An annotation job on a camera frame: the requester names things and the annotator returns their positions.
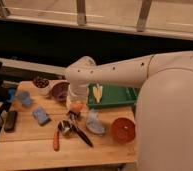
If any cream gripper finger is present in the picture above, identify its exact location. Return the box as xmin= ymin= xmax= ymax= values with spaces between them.
xmin=66 ymin=96 xmax=73 ymax=110

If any red yellow apple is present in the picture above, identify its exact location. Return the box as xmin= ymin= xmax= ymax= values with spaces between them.
xmin=70 ymin=102 xmax=84 ymax=113

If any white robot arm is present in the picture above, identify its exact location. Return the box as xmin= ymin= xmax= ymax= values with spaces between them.
xmin=65 ymin=51 xmax=193 ymax=171

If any green plastic tray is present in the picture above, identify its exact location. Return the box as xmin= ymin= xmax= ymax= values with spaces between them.
xmin=87 ymin=84 xmax=138 ymax=109

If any purple plastic bowl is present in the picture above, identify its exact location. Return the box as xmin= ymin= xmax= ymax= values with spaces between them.
xmin=51 ymin=82 xmax=69 ymax=102

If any yellow corn toy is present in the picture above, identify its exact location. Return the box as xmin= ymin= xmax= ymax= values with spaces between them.
xmin=93 ymin=84 xmax=103 ymax=103

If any blue sponge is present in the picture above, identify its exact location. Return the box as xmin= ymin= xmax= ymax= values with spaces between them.
xmin=32 ymin=106 xmax=50 ymax=126

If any blue white cloth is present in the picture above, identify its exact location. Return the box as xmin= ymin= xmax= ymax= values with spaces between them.
xmin=86 ymin=109 xmax=105 ymax=135

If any orange carrot toy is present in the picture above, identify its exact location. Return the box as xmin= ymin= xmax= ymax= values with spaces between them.
xmin=53 ymin=130 xmax=59 ymax=151

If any orange plastic bowl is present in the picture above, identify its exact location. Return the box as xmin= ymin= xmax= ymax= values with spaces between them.
xmin=110 ymin=117 xmax=136 ymax=144

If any black rectangular block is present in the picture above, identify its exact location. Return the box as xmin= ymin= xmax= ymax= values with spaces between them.
xmin=4 ymin=111 xmax=18 ymax=132

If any metal spoon black handle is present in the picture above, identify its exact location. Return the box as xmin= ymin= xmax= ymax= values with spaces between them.
xmin=58 ymin=120 xmax=93 ymax=147

